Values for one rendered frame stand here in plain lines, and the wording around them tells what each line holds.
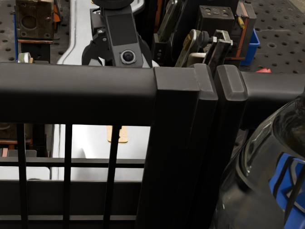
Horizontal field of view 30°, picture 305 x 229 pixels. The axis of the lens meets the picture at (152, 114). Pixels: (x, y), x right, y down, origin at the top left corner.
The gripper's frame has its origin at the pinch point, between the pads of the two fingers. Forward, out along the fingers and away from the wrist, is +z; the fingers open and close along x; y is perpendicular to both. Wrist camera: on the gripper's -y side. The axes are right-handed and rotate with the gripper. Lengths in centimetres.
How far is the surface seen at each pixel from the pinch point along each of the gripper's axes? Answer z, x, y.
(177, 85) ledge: -49, 4, -56
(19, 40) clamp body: 13.2, 18.5, 38.9
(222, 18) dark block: -1.2, -24.9, 18.8
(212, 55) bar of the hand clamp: -8.9, -15.9, -3.2
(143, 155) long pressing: 8.0, -3.1, -8.5
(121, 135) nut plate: 7.4, 0.0, -3.4
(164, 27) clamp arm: 6.9, -14.8, 29.3
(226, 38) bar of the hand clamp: -11.9, -18.3, -2.8
